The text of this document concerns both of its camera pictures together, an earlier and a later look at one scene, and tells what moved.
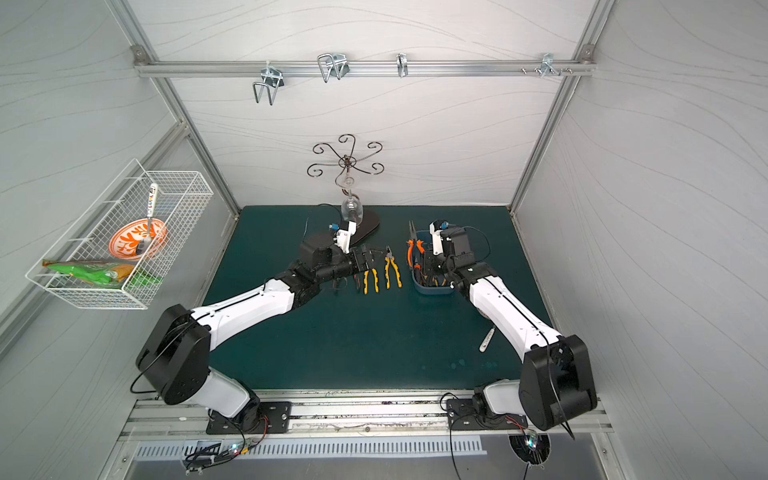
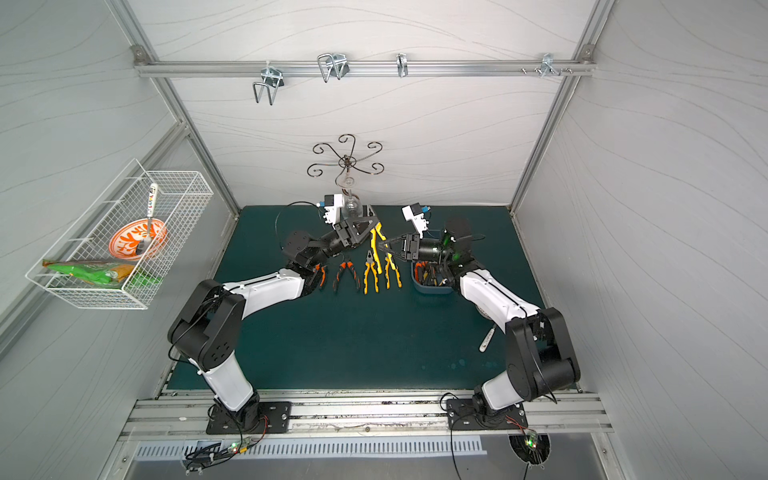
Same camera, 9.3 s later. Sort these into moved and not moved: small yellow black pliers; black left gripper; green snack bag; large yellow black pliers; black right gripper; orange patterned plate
Moved: black left gripper; black right gripper
Not moved: orange patterned plate; large yellow black pliers; green snack bag; small yellow black pliers
